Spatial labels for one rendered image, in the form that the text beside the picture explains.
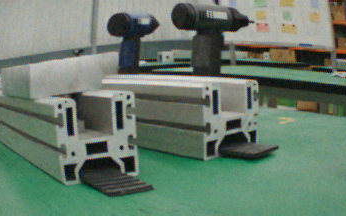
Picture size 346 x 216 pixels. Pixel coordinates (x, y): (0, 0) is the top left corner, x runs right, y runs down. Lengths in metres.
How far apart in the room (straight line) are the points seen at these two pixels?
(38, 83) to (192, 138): 0.20
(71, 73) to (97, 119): 0.06
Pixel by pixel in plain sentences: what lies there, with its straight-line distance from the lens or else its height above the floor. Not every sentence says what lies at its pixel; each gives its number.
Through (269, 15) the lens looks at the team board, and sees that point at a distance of 4.03.
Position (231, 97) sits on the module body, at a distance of 0.63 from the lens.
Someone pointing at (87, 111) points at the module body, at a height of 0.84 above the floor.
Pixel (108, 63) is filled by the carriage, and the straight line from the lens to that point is 0.86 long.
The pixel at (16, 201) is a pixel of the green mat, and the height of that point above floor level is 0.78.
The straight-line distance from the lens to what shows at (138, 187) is 0.44.
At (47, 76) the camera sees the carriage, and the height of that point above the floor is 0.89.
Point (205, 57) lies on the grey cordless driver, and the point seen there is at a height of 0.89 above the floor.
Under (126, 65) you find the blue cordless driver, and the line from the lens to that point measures 1.04.
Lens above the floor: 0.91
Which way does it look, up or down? 7 degrees down
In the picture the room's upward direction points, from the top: 2 degrees counter-clockwise
